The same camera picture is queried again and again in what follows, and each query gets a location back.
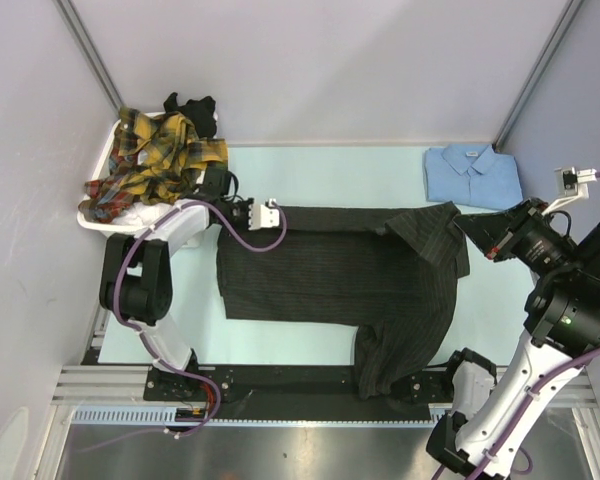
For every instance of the aluminium frame rail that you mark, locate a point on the aluminium frame rail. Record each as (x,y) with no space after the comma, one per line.
(115,384)

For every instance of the white plastic laundry basket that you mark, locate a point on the white plastic laundry basket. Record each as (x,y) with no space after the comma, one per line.
(100,220)

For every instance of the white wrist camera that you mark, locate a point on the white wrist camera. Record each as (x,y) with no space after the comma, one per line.
(263,215)
(573,186)

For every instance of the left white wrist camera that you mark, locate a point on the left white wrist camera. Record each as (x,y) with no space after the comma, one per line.
(263,215)

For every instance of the folded light blue shirt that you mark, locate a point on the folded light blue shirt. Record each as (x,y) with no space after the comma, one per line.
(473,175)

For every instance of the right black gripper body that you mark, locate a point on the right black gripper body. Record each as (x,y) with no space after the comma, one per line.
(540,245)

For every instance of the left aluminium corner post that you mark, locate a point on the left aluminium corner post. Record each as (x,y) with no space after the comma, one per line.
(84,41)

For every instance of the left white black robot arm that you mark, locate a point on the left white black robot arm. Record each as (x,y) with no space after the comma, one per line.
(136,282)

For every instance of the right aluminium corner post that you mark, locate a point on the right aluminium corner post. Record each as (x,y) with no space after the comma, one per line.
(542,63)

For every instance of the light blue slotted cable duct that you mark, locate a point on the light blue slotted cable duct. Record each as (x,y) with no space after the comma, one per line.
(171,416)

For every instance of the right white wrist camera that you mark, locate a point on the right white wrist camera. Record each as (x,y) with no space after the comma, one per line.
(573,186)

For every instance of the white garment in basket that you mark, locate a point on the white garment in basket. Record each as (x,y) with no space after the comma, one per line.
(141,215)

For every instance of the black garment in basket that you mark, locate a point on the black garment in basket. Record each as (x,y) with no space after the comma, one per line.
(202,113)

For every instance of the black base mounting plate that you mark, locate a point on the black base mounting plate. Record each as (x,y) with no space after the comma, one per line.
(293,393)

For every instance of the aluminium corner post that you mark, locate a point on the aluminium corner post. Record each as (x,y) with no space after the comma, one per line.
(542,63)
(84,41)

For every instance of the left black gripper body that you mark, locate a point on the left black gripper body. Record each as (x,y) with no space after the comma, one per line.
(238,214)

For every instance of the yellow plaid flannel shirt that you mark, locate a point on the yellow plaid flannel shirt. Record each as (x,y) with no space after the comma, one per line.
(150,160)

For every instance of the dark pinstriped long sleeve shirt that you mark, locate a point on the dark pinstriped long sleeve shirt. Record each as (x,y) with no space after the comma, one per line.
(392,274)

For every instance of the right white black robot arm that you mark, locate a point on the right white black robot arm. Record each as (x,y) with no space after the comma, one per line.
(491,415)

